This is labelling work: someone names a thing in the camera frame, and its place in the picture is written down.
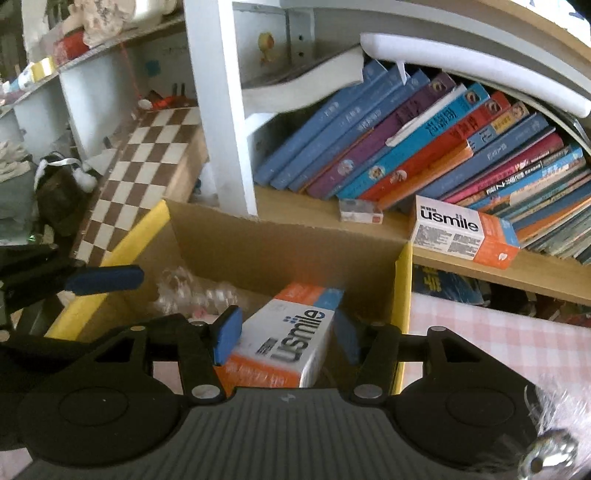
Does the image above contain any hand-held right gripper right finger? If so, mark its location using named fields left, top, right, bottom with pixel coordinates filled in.
left=333, top=308, right=497, bottom=400

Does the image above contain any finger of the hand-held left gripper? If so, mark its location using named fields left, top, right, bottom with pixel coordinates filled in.
left=0, top=244, right=145, bottom=315
left=0, top=323, right=121, bottom=393

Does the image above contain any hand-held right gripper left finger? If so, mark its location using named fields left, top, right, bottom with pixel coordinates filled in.
left=88, top=305, right=244, bottom=401

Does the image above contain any orange white carton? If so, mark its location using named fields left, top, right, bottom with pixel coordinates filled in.
left=409, top=195, right=521, bottom=269
left=215, top=282, right=345, bottom=388

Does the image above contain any clear plastic wrap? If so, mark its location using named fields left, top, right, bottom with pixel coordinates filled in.
left=152, top=268, right=241, bottom=319

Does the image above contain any yellow cardboard box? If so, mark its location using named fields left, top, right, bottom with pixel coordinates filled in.
left=46, top=198, right=413, bottom=393

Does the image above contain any dark brown leather shoe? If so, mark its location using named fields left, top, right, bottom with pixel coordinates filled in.
left=34, top=154, right=100, bottom=236

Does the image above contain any dark blue book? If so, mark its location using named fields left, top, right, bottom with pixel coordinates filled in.
left=412, top=265, right=485, bottom=305

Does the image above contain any grey folded cloth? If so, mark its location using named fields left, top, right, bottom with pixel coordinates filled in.
left=0, top=141, right=40, bottom=245

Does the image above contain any small red white box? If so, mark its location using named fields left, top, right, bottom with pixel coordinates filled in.
left=338, top=198, right=385, bottom=225

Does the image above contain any wooden chessboard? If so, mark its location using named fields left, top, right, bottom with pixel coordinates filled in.
left=74, top=105, right=208, bottom=266

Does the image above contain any pink checked table mat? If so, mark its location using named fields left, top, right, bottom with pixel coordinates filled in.
left=411, top=291, right=591, bottom=416

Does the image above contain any row of books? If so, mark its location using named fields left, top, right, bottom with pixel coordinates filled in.
left=253, top=60, right=591, bottom=264

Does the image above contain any white bookshelf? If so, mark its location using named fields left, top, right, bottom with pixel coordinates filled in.
left=0, top=0, right=591, bottom=305

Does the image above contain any yellow white box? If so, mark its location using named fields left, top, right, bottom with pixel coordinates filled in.
left=28, top=58, right=58, bottom=80

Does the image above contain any red round doll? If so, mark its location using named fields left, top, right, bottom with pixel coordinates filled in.
left=53, top=34, right=93, bottom=65

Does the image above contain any thick paperback book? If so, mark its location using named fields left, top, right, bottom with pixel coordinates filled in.
left=240, top=46, right=365, bottom=114

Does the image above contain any white flat pad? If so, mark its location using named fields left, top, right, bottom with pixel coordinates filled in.
left=360, top=32, right=591, bottom=117

